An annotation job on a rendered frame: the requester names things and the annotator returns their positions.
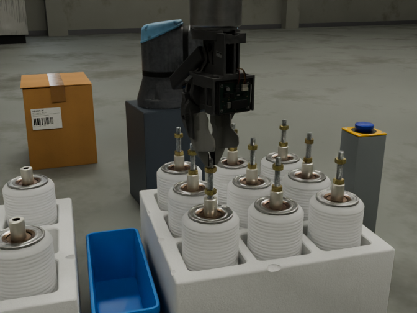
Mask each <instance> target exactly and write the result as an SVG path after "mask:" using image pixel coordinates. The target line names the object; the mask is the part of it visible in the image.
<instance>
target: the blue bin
mask: <svg viewBox="0 0 417 313"><path fill-rule="evenodd" d="M86 249H87V265H88V275H89V291H90V300H91V313H160V301H159V298H158V294H157V292H156V288H155V284H154V281H153V277H152V275H151V271H150V267H149V264H148V261H147V258H146V255H145V251H144V248H143V244H142V242H141V238H140V234H139V231H138V230H137V229H136V228H126V229H117V230H106V231H100V232H92V233H89V234H87V235H86Z"/></svg>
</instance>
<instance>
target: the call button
mask: <svg viewBox="0 0 417 313"><path fill-rule="evenodd" d="M355 128H356V130H357V131H360V132H371V131H372V129H373V128H374V124H372V123H370V122H356V123H355Z"/></svg>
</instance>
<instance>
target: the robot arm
mask: <svg viewBox="0 0 417 313"><path fill-rule="evenodd" d="M189 7H190V25H183V22H182V20H180V19H179V20H168V21H162V22H155V23H151V24H146V25H144V26H143V27H142V28H141V41H140V43H141V60H142V75H143V77H142V81H141V85H140V89H139V92H138V96H137V103H138V106H140V107H143V108H147V109H177V108H181V118H182V122H183V124H184V127H185V129H186V132H187V135H188V137H189V138H190V140H191V144H192V146H193V148H194V150H195V152H196V154H197V156H198V157H199V159H200V160H201V162H202V163H203V164H204V165H205V166H206V167H209V153H208V152H210V157H211V158H212V159H213V165H214V166H215V165H217V164H218V162H219V161H220V159H221V157H222V155H223V152H224V150H225V148H236V147H237V146H238V145H239V136H238V134H237V133H236V132H235V131H234V129H233V127H232V124H231V120H232V118H233V116H234V114H235V113H239V112H248V111H250V110H254V80H255V75H252V74H249V73H245V71H244V69H242V68H240V44H241V43H246V33H241V29H239V28H238V27H240V26H241V22H242V0H189ZM240 69H241V70H243V72H240ZM200 110H205V112H200ZM206 113H208V114H210V123H211V125H212V129H213V130H212V134H211V133H210V131H209V118H208V117H207V114H206Z"/></svg>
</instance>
